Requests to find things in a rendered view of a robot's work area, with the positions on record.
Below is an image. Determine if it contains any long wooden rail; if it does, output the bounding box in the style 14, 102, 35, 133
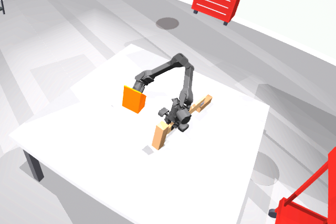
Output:
167, 96, 206, 135

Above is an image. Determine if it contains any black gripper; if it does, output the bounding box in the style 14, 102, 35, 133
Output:
158, 107, 189, 133

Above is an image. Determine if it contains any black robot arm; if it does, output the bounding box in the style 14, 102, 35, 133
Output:
132, 53, 194, 124

